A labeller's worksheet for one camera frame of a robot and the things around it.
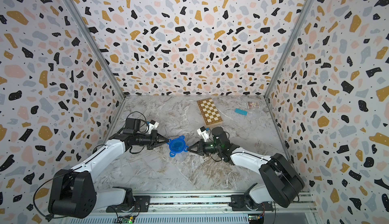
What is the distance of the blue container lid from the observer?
2.55ft

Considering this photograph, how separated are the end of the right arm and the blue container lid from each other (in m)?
0.07

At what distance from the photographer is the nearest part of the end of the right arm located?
653 millimetres
